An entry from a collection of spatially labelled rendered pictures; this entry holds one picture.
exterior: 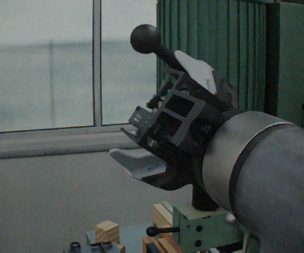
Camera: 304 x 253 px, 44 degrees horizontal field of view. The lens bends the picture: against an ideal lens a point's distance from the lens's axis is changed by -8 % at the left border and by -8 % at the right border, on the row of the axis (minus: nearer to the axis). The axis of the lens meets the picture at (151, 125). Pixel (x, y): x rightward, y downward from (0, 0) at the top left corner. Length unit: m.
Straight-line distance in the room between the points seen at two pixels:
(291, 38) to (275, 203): 0.46
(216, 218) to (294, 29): 0.34
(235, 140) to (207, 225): 0.43
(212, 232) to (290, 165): 0.49
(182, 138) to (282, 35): 0.39
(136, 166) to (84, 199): 1.66
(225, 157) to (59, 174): 1.79
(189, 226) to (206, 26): 0.32
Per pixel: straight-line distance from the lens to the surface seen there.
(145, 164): 0.42
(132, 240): 0.93
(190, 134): 0.28
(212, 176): 0.27
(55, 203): 2.07
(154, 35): 0.43
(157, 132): 0.34
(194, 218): 0.66
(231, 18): 0.56
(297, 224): 0.20
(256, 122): 0.26
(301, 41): 0.66
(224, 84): 0.40
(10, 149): 1.97
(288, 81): 0.64
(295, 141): 0.23
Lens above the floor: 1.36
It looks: 13 degrees down
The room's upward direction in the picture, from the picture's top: straight up
